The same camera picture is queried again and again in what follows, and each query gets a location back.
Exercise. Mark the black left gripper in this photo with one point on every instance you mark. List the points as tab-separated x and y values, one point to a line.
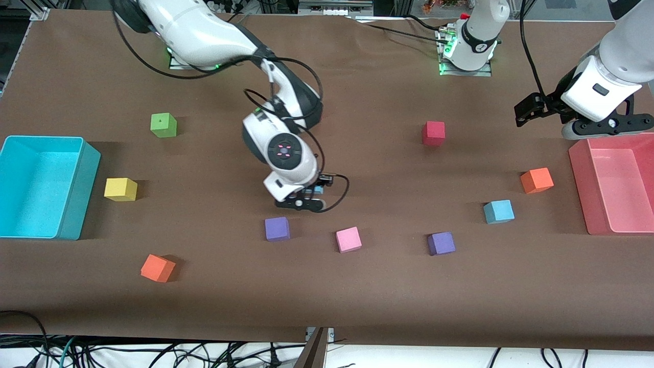
549	107

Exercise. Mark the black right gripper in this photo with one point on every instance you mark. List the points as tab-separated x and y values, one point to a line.
322	181

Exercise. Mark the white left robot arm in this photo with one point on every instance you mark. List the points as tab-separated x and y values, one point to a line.
621	56

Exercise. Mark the purple foam block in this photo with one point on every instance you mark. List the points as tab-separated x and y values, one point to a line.
277	229
441	244

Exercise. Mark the pink foam block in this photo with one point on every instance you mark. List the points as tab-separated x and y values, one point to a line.
349	239

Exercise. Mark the orange foam block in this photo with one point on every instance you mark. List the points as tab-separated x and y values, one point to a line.
536	181
157	268

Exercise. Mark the red foam block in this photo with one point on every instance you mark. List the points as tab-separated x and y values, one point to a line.
434	133

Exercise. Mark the brown table cover sheet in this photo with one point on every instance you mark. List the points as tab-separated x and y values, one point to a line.
357	296

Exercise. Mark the pink plastic bin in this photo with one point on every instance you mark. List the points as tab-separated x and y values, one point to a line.
623	189

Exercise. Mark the colourful background clutter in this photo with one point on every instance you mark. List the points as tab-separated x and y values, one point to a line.
442	5

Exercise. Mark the green foam block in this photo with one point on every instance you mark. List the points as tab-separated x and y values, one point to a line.
163	126

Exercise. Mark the grey device box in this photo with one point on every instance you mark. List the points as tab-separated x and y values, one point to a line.
334	7

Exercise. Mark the yellow foam block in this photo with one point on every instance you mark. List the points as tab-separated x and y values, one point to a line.
120	190

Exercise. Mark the cyan plastic bin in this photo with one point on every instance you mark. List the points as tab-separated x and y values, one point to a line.
36	194

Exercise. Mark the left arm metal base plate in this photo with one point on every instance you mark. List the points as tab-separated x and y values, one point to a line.
485	73

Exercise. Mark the small metal bracket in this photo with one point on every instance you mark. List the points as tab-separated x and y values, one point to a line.
329	333

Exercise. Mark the dark brown post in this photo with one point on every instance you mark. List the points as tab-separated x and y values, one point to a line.
314	355

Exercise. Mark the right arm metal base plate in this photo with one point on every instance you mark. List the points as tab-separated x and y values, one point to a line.
176	65

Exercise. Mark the aluminium corner bracket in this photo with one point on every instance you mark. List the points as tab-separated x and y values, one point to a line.
40	14

